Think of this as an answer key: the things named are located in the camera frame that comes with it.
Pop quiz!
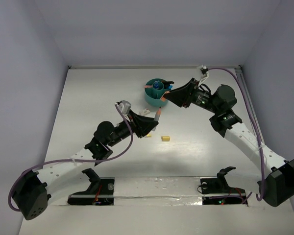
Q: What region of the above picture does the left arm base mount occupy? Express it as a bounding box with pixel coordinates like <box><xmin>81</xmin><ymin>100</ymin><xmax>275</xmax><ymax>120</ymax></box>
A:
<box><xmin>67</xmin><ymin>168</ymin><xmax>115</xmax><ymax>206</ymax></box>

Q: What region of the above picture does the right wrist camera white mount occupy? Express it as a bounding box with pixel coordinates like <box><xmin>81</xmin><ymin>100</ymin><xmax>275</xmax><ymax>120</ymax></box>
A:
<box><xmin>197</xmin><ymin>65</ymin><xmax>209</xmax><ymax>83</ymax></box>

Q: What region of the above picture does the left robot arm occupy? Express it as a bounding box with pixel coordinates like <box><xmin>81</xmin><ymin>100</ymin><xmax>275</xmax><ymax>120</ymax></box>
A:
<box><xmin>7</xmin><ymin>111</ymin><xmax>159</xmax><ymax>220</ymax></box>

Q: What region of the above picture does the metal rail table edge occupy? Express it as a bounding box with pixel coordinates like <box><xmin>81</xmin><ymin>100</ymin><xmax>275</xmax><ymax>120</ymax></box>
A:
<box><xmin>235</xmin><ymin>68</ymin><xmax>265</xmax><ymax>149</ymax></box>

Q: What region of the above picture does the clear orange-tipped highlighter body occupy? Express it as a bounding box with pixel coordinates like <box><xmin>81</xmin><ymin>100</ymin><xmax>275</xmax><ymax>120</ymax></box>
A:
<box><xmin>154</xmin><ymin>107</ymin><xmax>161</xmax><ymax>121</ymax></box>

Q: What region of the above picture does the teal round compartment organizer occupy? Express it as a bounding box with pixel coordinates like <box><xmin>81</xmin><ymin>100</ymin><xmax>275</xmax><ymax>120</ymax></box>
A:
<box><xmin>144</xmin><ymin>78</ymin><xmax>172</xmax><ymax>107</ymax></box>

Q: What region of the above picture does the yellow highlighter cap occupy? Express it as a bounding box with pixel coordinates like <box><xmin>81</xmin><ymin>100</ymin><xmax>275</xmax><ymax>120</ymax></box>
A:
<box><xmin>161</xmin><ymin>136</ymin><xmax>171</xmax><ymax>141</ymax></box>

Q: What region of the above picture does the orange highlighter piece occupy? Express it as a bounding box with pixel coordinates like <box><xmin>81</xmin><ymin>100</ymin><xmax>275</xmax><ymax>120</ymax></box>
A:
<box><xmin>160</xmin><ymin>91</ymin><xmax>170</xmax><ymax>102</ymax></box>

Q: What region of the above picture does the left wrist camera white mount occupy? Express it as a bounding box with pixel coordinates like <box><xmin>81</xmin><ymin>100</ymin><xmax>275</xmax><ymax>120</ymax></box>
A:
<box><xmin>116</xmin><ymin>100</ymin><xmax>131</xmax><ymax>115</ymax></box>

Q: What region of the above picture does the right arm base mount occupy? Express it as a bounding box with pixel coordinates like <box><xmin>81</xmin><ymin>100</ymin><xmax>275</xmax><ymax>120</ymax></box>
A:
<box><xmin>196</xmin><ymin>166</ymin><xmax>247</xmax><ymax>206</ymax></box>

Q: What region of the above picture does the clear spray bottle blue cap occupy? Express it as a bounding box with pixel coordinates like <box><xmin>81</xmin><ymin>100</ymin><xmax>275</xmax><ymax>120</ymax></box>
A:
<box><xmin>153</xmin><ymin>80</ymin><xmax>159</xmax><ymax>89</ymax></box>

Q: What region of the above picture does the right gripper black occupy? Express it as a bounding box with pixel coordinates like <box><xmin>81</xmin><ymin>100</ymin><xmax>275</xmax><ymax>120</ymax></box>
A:
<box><xmin>163</xmin><ymin>77</ymin><xmax>220</xmax><ymax>114</ymax></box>

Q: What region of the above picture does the white eraser in sleeve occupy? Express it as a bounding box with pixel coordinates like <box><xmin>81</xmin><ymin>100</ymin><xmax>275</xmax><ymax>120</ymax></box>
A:
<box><xmin>139</xmin><ymin>109</ymin><xmax>150</xmax><ymax>116</ymax></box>

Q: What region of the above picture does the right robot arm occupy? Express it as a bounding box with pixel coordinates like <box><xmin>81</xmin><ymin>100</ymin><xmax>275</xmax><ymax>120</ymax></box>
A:
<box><xmin>164</xmin><ymin>79</ymin><xmax>294</xmax><ymax>207</ymax></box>

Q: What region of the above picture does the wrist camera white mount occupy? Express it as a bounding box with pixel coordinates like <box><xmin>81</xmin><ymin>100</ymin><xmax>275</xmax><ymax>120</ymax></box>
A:
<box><xmin>116</xmin><ymin>100</ymin><xmax>131</xmax><ymax>115</ymax></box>
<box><xmin>197</xmin><ymin>65</ymin><xmax>209</xmax><ymax>83</ymax></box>

